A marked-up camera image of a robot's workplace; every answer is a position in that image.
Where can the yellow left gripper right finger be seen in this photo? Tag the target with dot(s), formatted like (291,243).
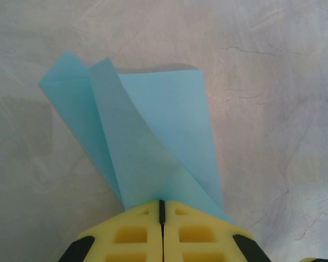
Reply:
(202,240)

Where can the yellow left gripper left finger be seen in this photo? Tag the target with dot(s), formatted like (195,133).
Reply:
(125,240)

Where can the light blue paper sheet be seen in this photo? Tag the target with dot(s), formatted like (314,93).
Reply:
(166,122)

